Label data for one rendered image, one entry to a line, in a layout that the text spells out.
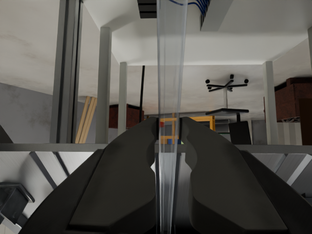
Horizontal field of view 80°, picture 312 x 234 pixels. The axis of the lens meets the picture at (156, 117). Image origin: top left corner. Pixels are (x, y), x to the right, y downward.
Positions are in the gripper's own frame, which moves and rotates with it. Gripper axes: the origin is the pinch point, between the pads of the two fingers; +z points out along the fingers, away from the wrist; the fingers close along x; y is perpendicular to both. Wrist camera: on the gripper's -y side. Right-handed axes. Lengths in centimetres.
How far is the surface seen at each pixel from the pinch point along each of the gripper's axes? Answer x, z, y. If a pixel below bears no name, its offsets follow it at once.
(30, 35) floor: -125, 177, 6
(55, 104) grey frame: -24.1, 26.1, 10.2
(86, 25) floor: -66, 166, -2
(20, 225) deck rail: -19.0, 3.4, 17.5
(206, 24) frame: 11.0, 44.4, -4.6
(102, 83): -18.4, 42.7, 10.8
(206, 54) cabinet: 17, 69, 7
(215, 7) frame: 11.5, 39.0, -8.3
